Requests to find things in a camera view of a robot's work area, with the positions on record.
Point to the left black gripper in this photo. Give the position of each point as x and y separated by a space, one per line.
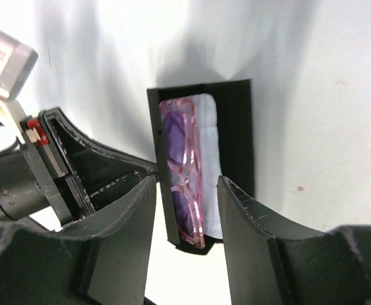
47 170

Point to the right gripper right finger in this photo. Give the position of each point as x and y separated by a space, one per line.
273 260

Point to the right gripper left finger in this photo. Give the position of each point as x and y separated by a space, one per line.
102 259

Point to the pink purple sunglasses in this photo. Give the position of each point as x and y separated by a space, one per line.
183 158

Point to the light blue cleaning cloth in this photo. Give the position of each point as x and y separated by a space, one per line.
206 118

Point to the black glasses case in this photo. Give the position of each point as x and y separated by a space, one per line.
235 127

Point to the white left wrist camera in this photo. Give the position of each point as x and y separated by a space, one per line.
17 60

